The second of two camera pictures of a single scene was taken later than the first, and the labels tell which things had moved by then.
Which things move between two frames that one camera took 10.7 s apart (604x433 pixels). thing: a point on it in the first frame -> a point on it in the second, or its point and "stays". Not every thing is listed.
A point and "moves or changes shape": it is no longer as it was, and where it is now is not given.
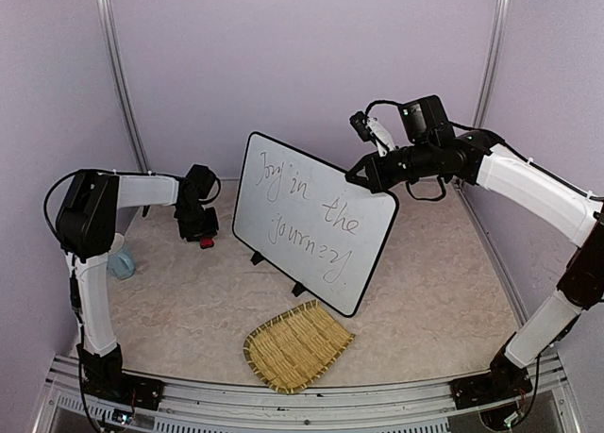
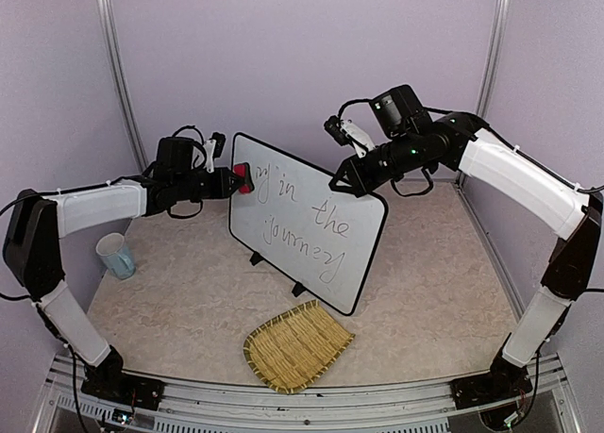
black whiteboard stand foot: (257, 258) stays
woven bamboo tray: (293, 349) stays
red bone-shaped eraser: (207, 242) -> (240, 170)
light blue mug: (121, 263) stays
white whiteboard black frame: (304, 215) moves or changes shape
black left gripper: (210, 229) -> (223, 189)
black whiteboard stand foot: (298, 289) stays
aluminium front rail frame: (209, 407) stays
